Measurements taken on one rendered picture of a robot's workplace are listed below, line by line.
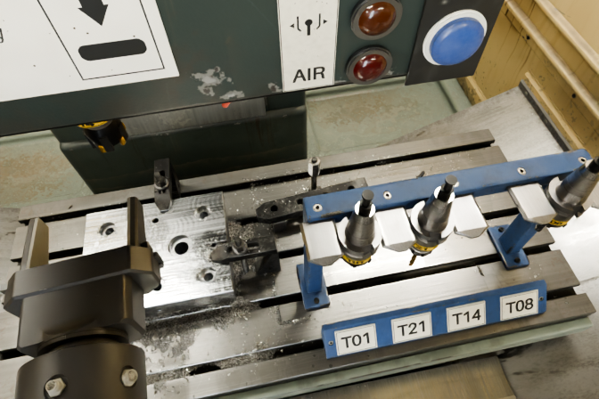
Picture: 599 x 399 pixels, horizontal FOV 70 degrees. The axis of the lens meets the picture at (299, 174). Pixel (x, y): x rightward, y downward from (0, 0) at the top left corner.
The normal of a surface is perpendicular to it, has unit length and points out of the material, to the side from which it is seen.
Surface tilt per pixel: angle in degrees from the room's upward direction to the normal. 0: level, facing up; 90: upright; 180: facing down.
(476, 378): 7
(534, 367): 24
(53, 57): 90
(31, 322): 0
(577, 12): 89
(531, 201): 0
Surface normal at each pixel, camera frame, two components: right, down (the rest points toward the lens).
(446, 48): 0.14, 0.81
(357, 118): -0.02, -0.57
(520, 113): -0.42, -0.45
